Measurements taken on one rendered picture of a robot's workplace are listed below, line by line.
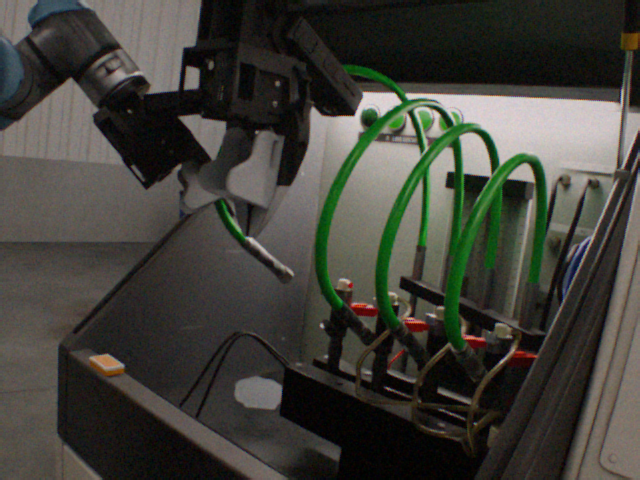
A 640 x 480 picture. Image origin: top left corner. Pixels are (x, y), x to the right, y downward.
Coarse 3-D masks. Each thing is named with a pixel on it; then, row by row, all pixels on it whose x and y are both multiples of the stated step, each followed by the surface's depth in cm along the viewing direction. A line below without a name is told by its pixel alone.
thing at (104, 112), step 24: (120, 96) 66; (96, 120) 67; (120, 120) 68; (144, 120) 70; (168, 120) 69; (120, 144) 69; (144, 144) 67; (168, 144) 69; (144, 168) 68; (168, 168) 68
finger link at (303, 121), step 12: (300, 108) 45; (288, 120) 45; (300, 120) 44; (276, 132) 46; (288, 132) 45; (300, 132) 44; (288, 144) 45; (300, 144) 45; (288, 156) 45; (300, 156) 45; (288, 168) 46; (288, 180) 46
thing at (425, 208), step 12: (348, 72) 80; (360, 72) 81; (372, 72) 82; (384, 84) 84; (396, 84) 85; (396, 96) 86; (420, 132) 89; (420, 144) 90; (420, 156) 91; (216, 204) 73; (228, 216) 74; (228, 228) 75; (420, 228) 94; (240, 240) 76; (420, 240) 94
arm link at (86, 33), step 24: (48, 0) 64; (72, 0) 65; (48, 24) 64; (72, 24) 65; (96, 24) 66; (48, 48) 64; (72, 48) 65; (96, 48) 65; (120, 48) 68; (72, 72) 67
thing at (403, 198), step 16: (464, 128) 64; (480, 128) 67; (432, 144) 61; (448, 144) 62; (432, 160) 60; (496, 160) 73; (416, 176) 58; (400, 192) 58; (400, 208) 57; (496, 208) 75; (496, 224) 76; (384, 240) 57; (496, 240) 77; (384, 256) 57; (384, 272) 57; (384, 288) 57; (480, 288) 78; (384, 304) 58; (480, 304) 78; (384, 320) 60; (400, 320) 61; (400, 336) 62; (416, 352) 65
